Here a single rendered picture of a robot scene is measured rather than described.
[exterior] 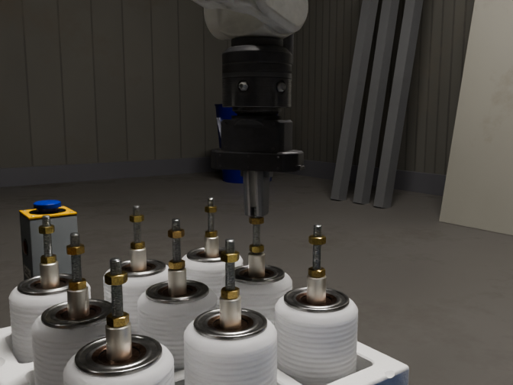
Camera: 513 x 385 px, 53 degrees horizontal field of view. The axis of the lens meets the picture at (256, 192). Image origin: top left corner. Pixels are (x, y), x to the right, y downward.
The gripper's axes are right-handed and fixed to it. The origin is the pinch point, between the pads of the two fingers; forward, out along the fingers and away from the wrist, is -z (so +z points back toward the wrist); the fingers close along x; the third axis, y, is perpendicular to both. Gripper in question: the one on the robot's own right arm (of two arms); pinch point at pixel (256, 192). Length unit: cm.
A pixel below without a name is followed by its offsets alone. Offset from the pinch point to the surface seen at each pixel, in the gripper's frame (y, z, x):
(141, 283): 7.2, -11.8, 13.3
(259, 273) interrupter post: 0.8, -10.6, -0.8
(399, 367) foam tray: 4.8, -18.2, -19.6
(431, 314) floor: -60, -36, -20
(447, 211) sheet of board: -171, -31, -20
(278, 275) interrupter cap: -0.2, -10.9, -3.1
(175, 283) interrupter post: 11.0, -9.7, 5.9
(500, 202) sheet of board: -160, -24, -40
